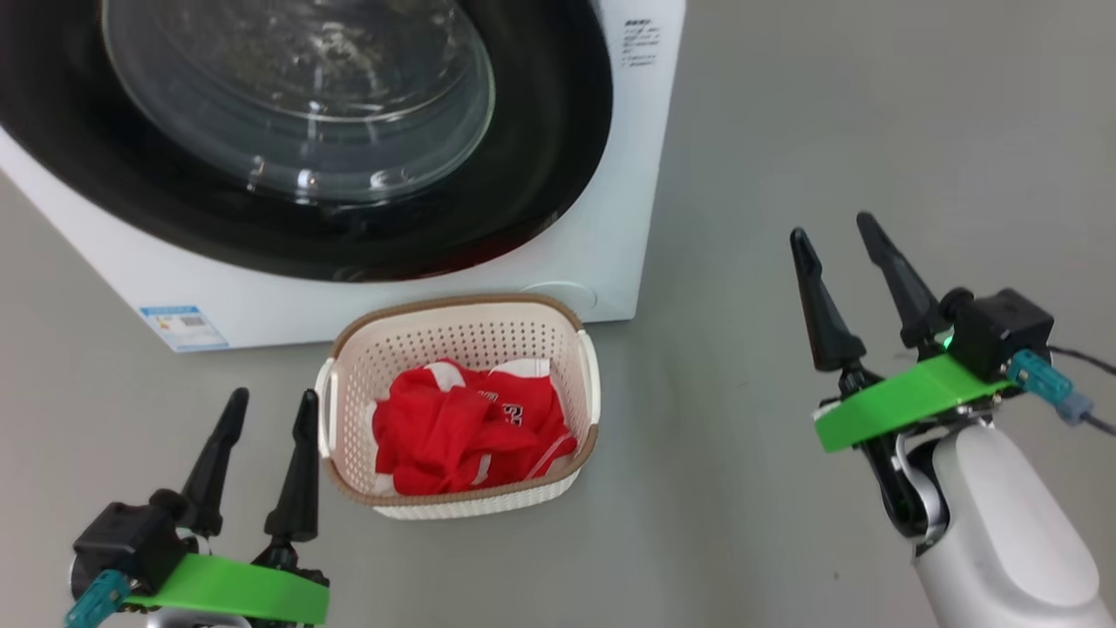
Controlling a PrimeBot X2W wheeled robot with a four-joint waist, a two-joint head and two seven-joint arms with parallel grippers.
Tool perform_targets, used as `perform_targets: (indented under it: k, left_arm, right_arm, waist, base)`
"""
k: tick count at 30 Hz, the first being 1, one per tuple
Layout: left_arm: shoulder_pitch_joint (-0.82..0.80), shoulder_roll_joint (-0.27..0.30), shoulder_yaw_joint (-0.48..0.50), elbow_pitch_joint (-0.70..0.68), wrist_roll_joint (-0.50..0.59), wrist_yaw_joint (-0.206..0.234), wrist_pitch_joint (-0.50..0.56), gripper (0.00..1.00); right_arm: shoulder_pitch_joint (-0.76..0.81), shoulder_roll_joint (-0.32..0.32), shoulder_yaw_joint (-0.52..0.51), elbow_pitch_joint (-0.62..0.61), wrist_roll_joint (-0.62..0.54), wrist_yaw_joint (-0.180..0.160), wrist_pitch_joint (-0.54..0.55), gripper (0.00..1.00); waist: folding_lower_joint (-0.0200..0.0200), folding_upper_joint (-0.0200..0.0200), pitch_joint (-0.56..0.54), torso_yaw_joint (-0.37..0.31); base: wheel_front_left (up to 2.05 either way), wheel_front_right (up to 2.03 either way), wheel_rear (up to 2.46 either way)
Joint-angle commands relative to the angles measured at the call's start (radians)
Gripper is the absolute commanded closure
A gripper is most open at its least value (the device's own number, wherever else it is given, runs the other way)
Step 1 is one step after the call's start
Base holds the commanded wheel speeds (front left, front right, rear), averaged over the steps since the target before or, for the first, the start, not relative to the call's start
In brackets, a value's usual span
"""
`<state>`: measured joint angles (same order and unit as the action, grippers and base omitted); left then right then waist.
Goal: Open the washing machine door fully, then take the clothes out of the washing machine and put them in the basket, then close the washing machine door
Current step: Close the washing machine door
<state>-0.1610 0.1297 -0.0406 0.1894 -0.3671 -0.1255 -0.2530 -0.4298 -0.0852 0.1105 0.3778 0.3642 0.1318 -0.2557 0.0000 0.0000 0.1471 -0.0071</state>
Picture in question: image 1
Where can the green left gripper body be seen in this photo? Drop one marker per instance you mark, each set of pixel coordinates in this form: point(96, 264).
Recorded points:
point(235, 589)

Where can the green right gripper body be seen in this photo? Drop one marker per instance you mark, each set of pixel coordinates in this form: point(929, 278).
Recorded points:
point(898, 401)

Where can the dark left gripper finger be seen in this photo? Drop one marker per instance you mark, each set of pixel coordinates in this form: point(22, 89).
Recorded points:
point(214, 471)
point(296, 488)

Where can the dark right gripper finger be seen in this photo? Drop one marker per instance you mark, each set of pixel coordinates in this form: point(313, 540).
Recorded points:
point(828, 323)
point(907, 296)

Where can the red basketball jersey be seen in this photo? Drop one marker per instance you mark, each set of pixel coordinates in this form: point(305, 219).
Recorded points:
point(453, 436)

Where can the black round glass washer door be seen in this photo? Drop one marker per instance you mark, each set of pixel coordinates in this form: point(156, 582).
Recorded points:
point(540, 131)

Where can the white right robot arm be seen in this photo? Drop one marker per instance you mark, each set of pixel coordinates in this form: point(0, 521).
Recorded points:
point(1011, 541)

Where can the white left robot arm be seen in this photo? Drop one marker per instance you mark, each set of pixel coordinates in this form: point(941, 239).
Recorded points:
point(192, 621)

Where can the cream perforated basket brown rim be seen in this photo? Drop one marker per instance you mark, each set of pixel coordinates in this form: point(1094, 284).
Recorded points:
point(453, 336)

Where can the white front-load washing machine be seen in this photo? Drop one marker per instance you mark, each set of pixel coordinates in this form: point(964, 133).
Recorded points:
point(628, 174)

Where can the blue energy label sticker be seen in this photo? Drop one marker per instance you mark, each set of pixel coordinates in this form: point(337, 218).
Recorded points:
point(183, 328)

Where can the round white filter cover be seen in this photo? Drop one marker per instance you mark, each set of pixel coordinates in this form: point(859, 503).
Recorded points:
point(562, 295)

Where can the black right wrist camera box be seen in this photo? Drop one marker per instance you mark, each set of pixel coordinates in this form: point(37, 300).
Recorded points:
point(1003, 327)

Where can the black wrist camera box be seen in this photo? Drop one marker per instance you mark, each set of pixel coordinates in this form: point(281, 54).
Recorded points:
point(131, 541)
point(1003, 327)

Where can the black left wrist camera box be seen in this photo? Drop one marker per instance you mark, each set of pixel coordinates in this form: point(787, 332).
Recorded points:
point(131, 541)

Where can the teal left camera connector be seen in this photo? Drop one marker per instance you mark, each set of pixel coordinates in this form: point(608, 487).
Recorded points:
point(96, 597)

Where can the teal camera connector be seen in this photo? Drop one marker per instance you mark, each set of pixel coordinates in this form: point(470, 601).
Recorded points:
point(1046, 384)
point(96, 597)

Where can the teal right camera connector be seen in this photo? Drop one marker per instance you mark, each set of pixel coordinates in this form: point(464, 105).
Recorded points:
point(1046, 384)

